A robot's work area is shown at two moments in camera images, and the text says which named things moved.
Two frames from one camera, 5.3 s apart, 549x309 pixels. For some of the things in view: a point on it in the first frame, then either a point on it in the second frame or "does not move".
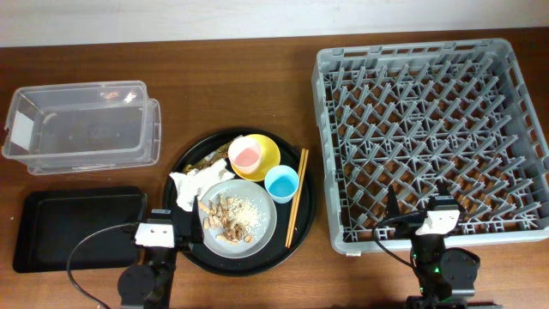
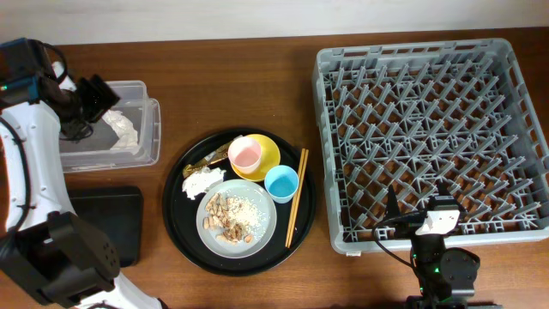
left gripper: x=182 y=239 -> x=90 y=101
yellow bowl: x=270 y=157 does not move
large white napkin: x=191 y=182 -> x=124 y=130
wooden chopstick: x=296 y=208 does not move
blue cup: x=281 y=183 does not move
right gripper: x=393 y=210 does not move
